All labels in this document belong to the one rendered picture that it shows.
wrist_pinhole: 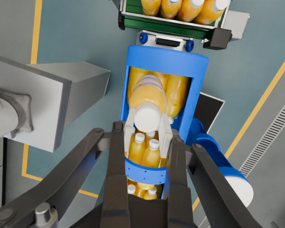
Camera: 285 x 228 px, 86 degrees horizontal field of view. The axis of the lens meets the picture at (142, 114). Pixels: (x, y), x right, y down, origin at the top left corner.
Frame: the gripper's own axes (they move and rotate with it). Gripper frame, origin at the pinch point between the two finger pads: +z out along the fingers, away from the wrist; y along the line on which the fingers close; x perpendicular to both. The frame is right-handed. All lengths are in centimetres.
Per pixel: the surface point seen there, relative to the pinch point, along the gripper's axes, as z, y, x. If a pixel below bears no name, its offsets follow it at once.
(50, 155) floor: 150, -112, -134
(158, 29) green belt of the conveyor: 61, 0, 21
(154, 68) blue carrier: 27.7, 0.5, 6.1
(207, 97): 136, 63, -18
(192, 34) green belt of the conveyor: 61, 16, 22
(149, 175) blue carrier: 27.0, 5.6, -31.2
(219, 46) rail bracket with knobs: 50, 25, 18
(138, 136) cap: 36.7, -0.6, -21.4
